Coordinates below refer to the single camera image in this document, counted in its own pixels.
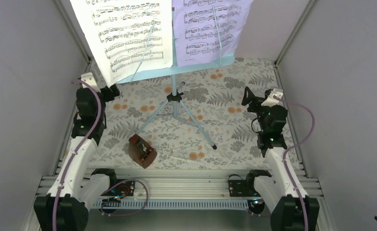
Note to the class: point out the white sheet music page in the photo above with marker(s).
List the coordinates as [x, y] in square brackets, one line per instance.
[127, 36]

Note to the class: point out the floral patterned table mat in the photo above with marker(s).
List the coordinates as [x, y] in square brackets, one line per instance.
[213, 130]

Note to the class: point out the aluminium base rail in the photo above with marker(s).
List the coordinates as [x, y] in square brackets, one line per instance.
[187, 184]

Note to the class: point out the perforated cable tray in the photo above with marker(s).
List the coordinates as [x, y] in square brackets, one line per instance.
[182, 204]

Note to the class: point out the lavender sheet music page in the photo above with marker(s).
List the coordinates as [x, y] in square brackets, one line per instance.
[206, 30]

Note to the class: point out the brown wooden metronome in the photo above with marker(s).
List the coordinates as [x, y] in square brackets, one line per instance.
[141, 152]

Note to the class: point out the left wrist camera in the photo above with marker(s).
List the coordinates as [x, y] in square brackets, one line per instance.
[90, 79]

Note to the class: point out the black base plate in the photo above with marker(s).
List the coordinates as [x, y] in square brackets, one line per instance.
[121, 191]
[239, 188]

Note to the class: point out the light blue music stand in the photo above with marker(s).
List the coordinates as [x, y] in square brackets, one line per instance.
[175, 97]

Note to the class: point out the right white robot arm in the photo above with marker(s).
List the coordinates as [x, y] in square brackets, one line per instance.
[290, 206]

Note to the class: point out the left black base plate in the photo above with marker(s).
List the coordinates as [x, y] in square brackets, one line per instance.
[121, 191]

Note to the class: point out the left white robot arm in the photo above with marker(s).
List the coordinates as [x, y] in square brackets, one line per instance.
[67, 204]

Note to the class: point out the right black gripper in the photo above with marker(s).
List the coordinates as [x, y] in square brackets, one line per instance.
[255, 101]

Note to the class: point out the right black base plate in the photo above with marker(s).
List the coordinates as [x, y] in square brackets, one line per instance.
[239, 188]

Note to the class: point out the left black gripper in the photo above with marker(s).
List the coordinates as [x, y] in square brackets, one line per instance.
[108, 92]

